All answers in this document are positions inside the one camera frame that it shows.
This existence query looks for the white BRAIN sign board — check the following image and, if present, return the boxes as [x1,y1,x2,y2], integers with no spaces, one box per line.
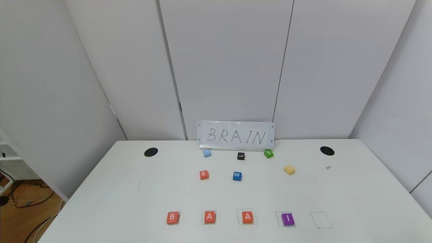
[197,121,275,151]

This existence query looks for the white shelf unit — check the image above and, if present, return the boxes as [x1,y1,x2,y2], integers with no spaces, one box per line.
[0,128,21,196]

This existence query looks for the black floor cable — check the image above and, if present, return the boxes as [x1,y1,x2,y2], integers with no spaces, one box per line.
[9,170,55,208]
[23,216,54,243]

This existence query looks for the white floor cable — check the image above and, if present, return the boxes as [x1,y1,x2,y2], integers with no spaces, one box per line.
[33,212,60,243]

